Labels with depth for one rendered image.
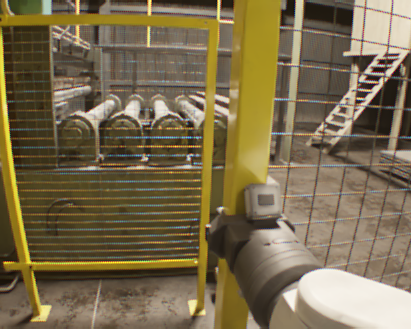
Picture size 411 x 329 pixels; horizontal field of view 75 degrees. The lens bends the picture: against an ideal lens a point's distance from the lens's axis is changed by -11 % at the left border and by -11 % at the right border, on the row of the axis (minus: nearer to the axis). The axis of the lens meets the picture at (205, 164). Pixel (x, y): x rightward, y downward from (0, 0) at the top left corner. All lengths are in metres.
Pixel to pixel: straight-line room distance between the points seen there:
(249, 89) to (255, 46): 0.05
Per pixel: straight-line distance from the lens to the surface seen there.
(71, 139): 2.21
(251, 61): 0.38
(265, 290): 0.29
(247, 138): 0.39
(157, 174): 2.20
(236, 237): 0.36
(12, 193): 1.89
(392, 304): 0.26
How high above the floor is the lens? 1.54
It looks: 16 degrees down
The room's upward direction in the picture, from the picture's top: 3 degrees clockwise
